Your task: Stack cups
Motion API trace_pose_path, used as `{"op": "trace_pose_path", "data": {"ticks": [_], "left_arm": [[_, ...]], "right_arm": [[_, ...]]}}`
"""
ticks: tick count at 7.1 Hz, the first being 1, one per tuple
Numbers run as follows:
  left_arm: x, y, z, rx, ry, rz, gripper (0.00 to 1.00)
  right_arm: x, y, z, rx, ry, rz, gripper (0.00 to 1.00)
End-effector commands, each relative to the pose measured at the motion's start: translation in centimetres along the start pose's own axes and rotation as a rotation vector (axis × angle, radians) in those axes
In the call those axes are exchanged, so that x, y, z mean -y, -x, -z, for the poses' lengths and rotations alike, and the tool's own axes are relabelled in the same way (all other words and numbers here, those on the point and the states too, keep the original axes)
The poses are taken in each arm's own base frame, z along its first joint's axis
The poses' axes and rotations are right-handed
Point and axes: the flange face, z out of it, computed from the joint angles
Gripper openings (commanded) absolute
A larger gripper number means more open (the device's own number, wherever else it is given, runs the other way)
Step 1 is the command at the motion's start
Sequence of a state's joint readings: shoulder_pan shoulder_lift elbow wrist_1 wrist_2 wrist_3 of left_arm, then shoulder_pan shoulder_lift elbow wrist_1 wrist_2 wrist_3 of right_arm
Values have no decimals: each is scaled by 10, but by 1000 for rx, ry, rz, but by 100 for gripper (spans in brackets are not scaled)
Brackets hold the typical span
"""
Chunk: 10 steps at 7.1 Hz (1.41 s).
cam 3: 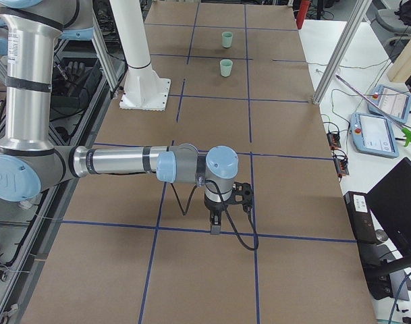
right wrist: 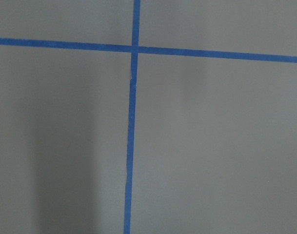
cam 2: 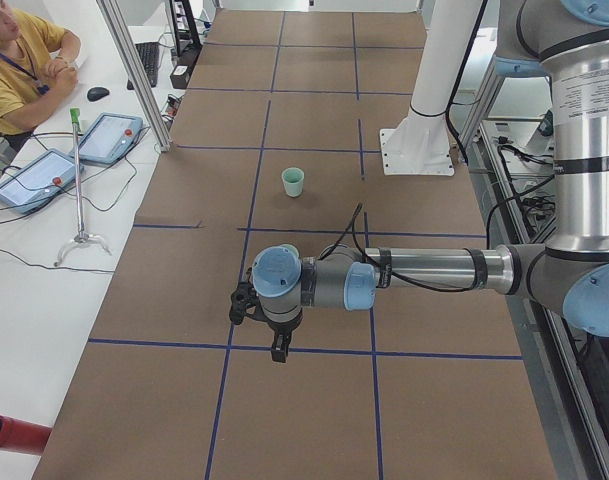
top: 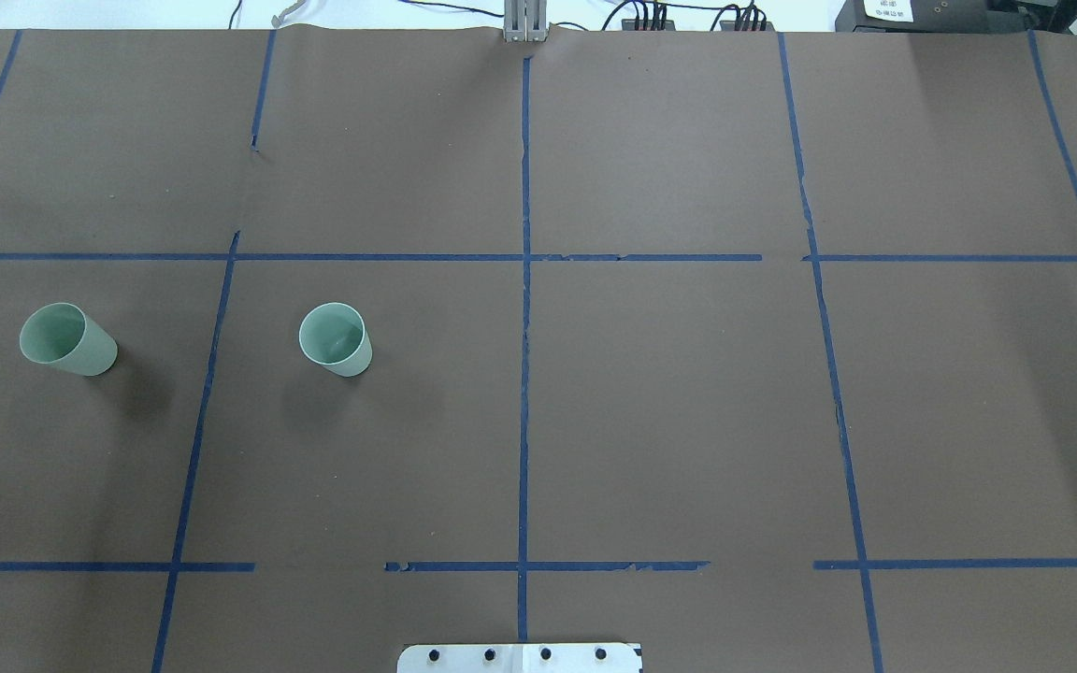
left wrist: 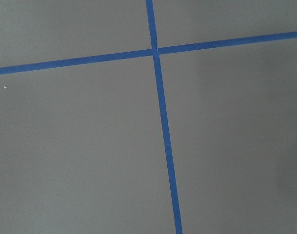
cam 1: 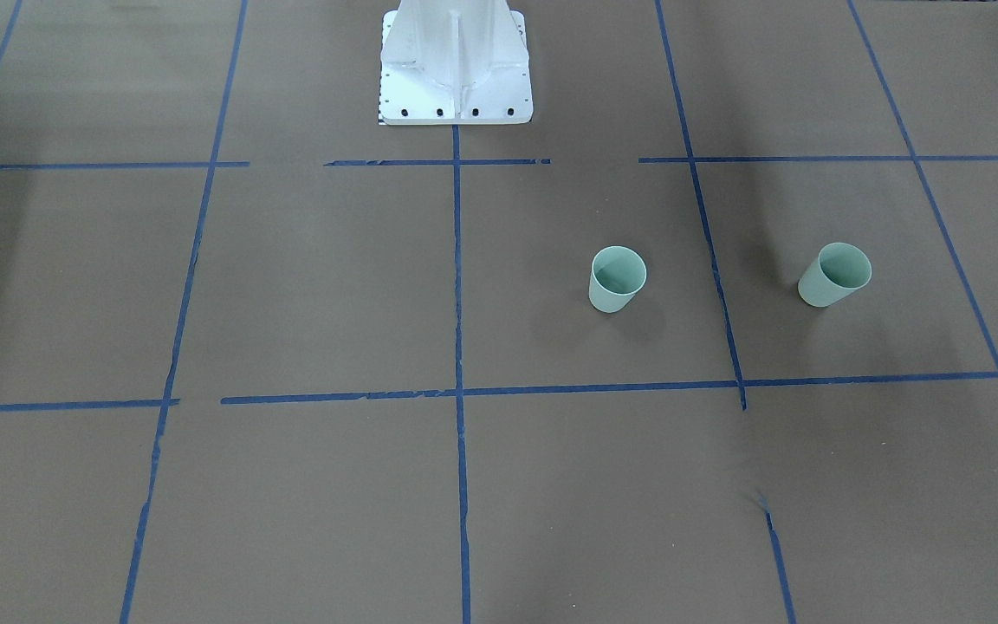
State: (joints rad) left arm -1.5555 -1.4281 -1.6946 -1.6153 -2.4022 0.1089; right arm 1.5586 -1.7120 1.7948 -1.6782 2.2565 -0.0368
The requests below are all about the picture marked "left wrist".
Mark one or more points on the long blue tape strip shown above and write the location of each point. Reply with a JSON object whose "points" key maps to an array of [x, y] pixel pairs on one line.
{"points": [[164, 117]]}

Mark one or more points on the crossing blue tape strip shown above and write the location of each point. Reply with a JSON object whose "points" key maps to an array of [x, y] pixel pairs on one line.
{"points": [[145, 53]]}

